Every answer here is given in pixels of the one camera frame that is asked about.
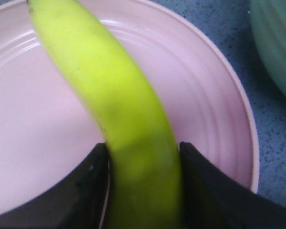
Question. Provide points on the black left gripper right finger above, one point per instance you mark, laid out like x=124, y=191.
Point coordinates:
x=215, y=201

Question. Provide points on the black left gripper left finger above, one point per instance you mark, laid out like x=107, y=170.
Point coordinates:
x=78, y=201

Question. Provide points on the yellow banana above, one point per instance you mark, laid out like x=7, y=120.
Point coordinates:
x=146, y=189

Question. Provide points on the pink plate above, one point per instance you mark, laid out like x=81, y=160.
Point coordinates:
x=45, y=131

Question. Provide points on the green ribbed bowl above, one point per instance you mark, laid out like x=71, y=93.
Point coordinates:
x=268, y=21

